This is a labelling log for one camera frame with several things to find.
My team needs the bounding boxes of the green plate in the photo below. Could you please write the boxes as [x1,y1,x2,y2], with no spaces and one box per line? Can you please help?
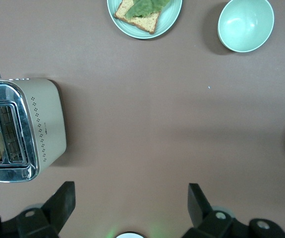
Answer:
[107,0,183,40]

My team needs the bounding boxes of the green lettuce leaf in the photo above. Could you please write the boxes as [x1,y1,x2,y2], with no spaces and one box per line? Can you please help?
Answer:
[124,0,171,19]

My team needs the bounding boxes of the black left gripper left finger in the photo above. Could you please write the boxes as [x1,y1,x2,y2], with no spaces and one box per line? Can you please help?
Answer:
[0,181,76,238]

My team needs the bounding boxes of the beige and chrome toaster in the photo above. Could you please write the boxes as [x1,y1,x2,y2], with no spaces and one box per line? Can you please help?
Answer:
[0,67,67,183]

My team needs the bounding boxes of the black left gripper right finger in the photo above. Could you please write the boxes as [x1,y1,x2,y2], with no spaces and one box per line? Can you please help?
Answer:
[181,183,285,238]

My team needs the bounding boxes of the green bowl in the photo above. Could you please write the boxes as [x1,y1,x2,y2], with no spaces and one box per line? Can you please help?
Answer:
[217,0,275,53]

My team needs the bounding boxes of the brown bread slice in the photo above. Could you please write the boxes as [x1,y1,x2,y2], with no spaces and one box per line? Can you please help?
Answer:
[114,0,162,35]

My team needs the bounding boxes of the brown table mat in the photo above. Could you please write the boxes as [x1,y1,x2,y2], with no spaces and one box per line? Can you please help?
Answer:
[0,0,285,238]

